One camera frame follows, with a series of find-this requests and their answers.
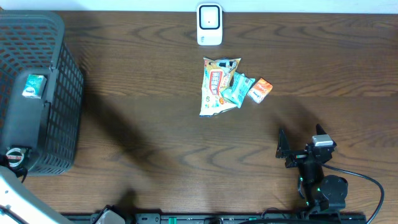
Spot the orange red snack packet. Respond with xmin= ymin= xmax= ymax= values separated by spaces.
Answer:
xmin=248 ymin=78 xmax=273 ymax=104

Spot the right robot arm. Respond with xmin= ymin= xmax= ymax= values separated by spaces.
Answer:
xmin=275 ymin=124 xmax=348 ymax=219

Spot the black plastic mesh basket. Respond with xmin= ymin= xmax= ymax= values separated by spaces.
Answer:
xmin=1 ymin=11 xmax=84 ymax=175

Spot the teal white packet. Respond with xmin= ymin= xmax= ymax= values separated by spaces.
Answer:
xmin=22 ymin=74 xmax=47 ymax=99

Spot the black camera cable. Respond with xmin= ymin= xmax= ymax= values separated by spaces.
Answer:
xmin=322 ymin=163 xmax=386 ymax=224

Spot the dark green Zam-Buk box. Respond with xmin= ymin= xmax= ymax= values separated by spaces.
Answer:
xmin=6 ymin=147 xmax=30 ymax=170

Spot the green snack packet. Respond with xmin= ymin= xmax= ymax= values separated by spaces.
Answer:
xmin=221 ymin=72 xmax=255 ymax=108

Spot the large orange white snack bag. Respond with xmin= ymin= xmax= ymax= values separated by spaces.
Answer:
xmin=200 ymin=57 xmax=241 ymax=117

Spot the white barcode scanner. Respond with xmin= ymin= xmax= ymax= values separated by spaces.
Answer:
xmin=197 ymin=2 xmax=223 ymax=46

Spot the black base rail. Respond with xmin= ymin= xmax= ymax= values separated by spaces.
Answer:
xmin=63 ymin=205 xmax=367 ymax=224

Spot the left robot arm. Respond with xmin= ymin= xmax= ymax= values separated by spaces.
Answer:
xmin=1 ymin=166 xmax=72 ymax=224

